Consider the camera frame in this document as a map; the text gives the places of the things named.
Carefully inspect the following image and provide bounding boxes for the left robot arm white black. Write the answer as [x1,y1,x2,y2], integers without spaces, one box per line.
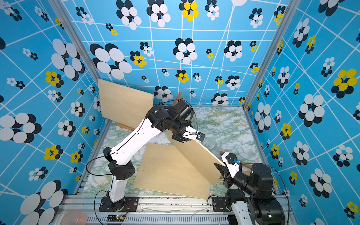
[99,99,198,212]

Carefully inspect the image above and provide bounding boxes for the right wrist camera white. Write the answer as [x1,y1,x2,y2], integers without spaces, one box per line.
[221,152,242,178]

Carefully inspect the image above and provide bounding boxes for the wooden easel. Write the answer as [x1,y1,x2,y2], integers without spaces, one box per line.
[172,92,182,107]
[220,151,252,169]
[116,123,134,131]

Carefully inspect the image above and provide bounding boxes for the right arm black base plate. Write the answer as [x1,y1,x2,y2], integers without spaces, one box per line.
[208,196,249,214]

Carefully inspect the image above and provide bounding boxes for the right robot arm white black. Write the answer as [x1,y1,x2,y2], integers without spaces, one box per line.
[214,163,288,225]

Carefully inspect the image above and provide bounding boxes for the plywood board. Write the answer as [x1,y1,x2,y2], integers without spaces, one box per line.
[97,79,154,129]
[166,130,224,187]
[133,143,210,199]

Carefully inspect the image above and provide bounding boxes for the aluminium front rail frame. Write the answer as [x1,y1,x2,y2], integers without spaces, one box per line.
[52,193,299,225]

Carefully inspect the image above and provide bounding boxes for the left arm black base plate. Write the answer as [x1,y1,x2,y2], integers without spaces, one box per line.
[99,196,139,212]

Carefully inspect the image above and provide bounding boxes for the pink translucent bowl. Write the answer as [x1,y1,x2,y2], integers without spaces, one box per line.
[60,210,88,225]

